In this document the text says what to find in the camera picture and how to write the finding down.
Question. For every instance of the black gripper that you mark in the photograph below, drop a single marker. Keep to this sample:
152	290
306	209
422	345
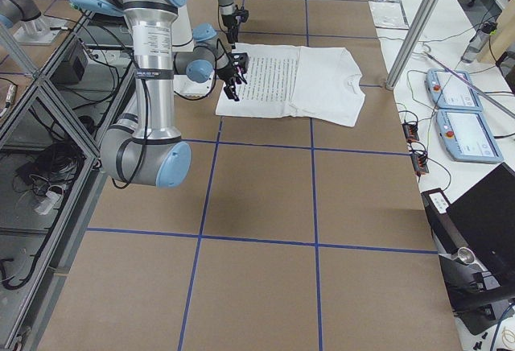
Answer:
229	22
225	71

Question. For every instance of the white long-sleeve printed shirt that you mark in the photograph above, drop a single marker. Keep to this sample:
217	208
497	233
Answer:
297	81

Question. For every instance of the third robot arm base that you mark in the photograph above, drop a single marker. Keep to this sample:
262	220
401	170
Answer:
33	27

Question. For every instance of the clear plastic bag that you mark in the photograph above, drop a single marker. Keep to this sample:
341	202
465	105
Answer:
389	14

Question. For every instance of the black power brick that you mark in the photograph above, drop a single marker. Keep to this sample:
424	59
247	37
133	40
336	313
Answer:
72	67

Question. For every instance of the orange terminal board upper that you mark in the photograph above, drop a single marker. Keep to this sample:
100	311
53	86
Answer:
410	131

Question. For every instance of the orange terminal board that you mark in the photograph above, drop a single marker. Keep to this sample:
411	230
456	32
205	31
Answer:
410	131
419	162

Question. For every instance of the orange terminal board lower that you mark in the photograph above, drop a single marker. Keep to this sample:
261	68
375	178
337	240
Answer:
419	162

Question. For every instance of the upper blue teach pendant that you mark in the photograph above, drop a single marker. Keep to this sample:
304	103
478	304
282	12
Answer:
449	92

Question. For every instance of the blue teach pendant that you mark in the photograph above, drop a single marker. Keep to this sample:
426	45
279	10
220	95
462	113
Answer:
467	137
449	92

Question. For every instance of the lower blue teach pendant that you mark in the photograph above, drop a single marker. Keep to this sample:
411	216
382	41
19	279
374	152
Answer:
467	137

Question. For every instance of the clear water bottle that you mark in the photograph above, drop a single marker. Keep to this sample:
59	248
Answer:
478	41

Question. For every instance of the black laptop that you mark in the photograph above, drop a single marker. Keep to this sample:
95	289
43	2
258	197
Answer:
484	216

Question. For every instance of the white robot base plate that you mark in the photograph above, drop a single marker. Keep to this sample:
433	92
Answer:
184	87

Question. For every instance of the aluminium frame post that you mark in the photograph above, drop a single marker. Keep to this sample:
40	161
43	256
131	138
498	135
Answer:
421	18

